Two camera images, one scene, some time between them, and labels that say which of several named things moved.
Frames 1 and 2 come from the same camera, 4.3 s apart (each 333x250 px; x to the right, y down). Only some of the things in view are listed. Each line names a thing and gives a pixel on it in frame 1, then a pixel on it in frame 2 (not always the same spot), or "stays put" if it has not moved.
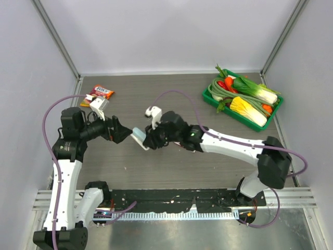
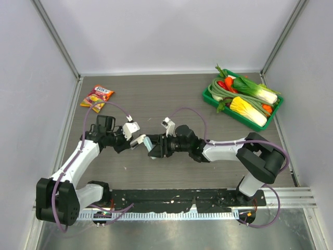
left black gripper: [119, 132] to [125, 144]
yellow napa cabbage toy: [246, 110] stays put
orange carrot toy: [229, 82] stays put
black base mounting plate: [207, 200] stays put
